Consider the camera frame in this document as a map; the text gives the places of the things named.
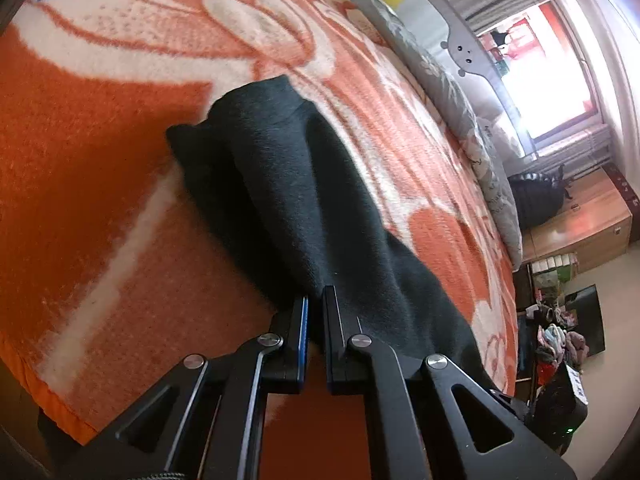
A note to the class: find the orange floral blanket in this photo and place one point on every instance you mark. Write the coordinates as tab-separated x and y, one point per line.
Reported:
75	160

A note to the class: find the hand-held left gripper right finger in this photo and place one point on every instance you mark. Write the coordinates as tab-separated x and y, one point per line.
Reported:
328	340

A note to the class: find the black puffer jacket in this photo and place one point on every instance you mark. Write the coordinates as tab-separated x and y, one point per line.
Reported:
535	200

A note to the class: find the grey printed quilt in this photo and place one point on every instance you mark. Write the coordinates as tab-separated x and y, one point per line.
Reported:
450	95

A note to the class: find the stack of white packs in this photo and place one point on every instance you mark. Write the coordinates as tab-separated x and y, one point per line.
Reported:
552	265

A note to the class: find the black flat screen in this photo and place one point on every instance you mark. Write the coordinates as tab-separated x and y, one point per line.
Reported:
587	320

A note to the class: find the pile of clothes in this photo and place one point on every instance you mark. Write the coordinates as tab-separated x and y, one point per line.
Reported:
555	340

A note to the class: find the black pants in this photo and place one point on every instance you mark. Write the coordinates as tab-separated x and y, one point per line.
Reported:
280	185

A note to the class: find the stack of colourful boxes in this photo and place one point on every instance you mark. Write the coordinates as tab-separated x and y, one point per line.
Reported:
502	47

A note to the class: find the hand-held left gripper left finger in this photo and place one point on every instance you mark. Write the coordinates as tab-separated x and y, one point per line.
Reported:
300	332

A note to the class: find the wooden wardrobe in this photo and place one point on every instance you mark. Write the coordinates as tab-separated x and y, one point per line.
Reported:
590	220

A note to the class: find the grey bed guard rail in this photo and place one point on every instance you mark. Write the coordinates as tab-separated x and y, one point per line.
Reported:
465	50

